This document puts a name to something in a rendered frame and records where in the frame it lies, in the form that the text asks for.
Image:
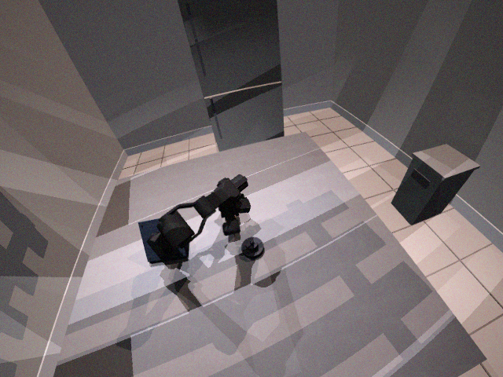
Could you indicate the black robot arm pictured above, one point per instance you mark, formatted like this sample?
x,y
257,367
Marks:
x,y
174,232

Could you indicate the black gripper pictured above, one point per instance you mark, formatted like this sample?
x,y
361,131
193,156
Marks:
x,y
231,226

